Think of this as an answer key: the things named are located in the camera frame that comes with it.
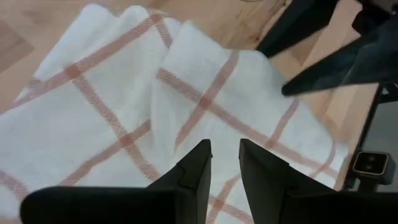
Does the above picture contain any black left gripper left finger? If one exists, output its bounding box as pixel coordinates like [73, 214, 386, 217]
[20, 139, 213, 224]

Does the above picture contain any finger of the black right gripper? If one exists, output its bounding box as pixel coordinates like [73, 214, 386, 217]
[281, 15, 398, 97]
[254, 0, 340, 58]

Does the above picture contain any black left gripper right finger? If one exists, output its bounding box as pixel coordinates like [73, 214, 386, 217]
[238, 139, 398, 224]

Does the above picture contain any white towel with brown checks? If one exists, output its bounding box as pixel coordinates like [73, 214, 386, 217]
[0, 2, 349, 224]

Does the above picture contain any grey table-level camera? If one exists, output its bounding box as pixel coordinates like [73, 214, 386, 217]
[353, 151, 397, 192]

